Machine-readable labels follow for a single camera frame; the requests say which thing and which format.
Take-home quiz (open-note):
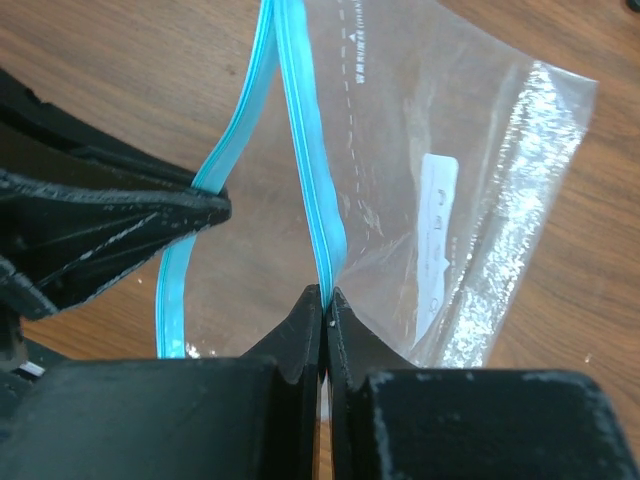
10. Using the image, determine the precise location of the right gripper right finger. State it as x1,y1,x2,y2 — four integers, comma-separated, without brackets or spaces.
325,292,639,479

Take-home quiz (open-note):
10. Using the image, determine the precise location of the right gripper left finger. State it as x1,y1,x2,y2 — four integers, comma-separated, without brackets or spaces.
1,285,320,479

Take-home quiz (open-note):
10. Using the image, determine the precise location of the blue zip top bag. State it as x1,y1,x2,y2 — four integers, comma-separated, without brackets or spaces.
155,1,597,368

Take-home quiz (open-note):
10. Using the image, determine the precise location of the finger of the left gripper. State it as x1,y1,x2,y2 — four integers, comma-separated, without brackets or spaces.
1,171,232,320
1,70,195,187

